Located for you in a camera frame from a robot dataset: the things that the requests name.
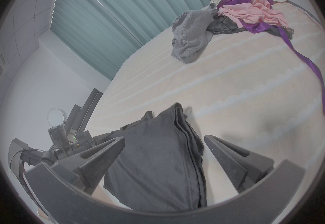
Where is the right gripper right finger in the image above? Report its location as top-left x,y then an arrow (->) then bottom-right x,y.
204,135 -> 275,190

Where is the black T-shirt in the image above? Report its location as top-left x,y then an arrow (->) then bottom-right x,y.
103,102 -> 207,212

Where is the bed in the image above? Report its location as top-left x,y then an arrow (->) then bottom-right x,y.
85,0 -> 325,208

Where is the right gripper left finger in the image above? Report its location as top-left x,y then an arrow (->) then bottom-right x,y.
52,137 -> 125,193

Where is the grey garment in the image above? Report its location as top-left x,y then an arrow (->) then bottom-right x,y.
171,6 -> 217,63

